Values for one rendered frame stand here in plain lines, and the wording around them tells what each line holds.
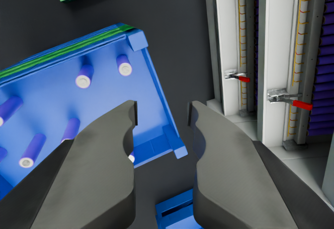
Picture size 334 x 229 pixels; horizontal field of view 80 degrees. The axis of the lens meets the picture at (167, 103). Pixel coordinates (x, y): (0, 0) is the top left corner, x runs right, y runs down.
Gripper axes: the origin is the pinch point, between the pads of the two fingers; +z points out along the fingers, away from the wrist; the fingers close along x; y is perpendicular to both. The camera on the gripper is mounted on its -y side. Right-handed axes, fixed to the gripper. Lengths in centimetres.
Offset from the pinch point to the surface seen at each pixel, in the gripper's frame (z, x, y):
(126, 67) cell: 13.9, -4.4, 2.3
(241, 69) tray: 50, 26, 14
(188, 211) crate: 47, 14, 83
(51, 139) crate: 16.0, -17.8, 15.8
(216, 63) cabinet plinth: 62, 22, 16
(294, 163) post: 23.9, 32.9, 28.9
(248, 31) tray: 48, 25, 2
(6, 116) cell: 10.9, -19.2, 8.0
